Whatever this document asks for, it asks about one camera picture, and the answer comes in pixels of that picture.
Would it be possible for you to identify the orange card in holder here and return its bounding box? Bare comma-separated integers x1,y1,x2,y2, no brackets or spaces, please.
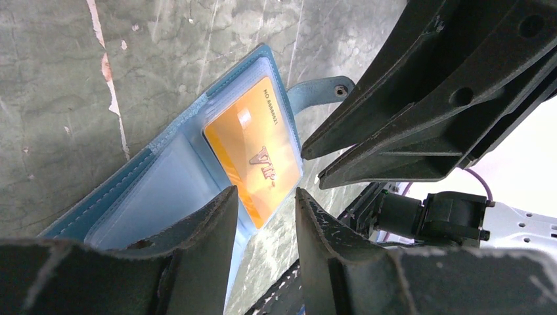
203,76,302,229

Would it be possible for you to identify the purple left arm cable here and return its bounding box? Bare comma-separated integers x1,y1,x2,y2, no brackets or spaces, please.
380,167,495,242

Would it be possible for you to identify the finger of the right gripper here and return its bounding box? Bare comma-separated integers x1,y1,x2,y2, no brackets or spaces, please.
301,1,514,160
319,26,556,189

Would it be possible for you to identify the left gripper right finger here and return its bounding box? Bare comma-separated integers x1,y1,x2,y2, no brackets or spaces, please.
296,188,556,314

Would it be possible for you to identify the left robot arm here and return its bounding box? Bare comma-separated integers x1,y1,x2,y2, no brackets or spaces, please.
1,186,556,314

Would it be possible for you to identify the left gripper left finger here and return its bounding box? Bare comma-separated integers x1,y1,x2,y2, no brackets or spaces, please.
1,186,238,314

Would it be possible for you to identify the blue card holder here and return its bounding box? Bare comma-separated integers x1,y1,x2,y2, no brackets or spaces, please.
43,44,355,305

